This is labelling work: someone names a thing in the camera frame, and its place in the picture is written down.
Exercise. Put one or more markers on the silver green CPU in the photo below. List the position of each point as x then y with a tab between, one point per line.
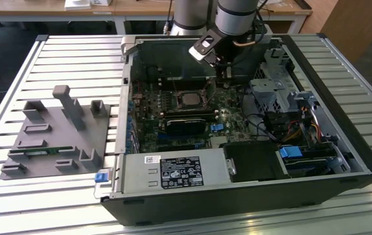
190	98

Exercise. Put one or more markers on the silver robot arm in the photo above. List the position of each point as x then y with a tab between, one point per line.
234	19

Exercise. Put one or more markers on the black RAM slot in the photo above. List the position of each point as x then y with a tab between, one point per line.
185	81
188	116
185	86
188	112

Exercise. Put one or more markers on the CPU socket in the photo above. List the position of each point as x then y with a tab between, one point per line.
178	107

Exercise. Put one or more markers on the silver metal drive cage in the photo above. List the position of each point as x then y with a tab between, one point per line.
264	94

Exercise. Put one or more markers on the green motherboard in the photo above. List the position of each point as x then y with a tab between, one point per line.
234	117

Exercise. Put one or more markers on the blue motherboard connector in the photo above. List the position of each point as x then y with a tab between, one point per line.
216	127

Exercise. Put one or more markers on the black graphics card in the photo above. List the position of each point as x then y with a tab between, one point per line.
185	127

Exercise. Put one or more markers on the silver chipset heatsink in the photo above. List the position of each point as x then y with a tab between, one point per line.
220	142

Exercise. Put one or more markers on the wooden cabinet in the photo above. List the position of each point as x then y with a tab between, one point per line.
352	24

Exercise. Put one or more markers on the blue disk carrier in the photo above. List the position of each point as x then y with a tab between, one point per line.
289	153

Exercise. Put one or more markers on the white box with dark print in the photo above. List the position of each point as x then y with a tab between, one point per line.
101	2

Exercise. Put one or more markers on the black plastic shroud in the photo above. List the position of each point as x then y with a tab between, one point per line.
253	161

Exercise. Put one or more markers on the silver power supply unit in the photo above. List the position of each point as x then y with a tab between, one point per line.
133	176

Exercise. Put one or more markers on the black PC case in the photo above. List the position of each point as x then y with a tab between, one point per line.
205	208

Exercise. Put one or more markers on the grey parts rack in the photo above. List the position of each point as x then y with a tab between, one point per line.
61	147

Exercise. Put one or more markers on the blue case latch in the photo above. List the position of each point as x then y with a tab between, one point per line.
100	177

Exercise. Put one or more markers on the green RAM stick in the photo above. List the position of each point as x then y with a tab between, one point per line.
53	149

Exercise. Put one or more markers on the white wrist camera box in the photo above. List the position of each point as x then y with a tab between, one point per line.
201	47

